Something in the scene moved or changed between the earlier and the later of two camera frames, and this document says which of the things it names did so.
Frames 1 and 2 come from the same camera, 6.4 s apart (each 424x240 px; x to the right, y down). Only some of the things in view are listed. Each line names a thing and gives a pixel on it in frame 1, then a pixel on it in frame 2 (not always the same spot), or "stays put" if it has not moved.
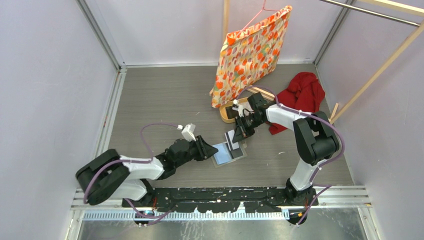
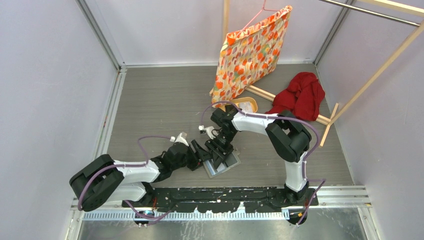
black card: (236, 153) → (230, 160)
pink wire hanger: (263, 8) stays put
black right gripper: (242, 133) → (218, 155)
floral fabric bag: (248, 56) stays put
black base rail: (224, 199) stays put
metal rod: (375, 11) stays put
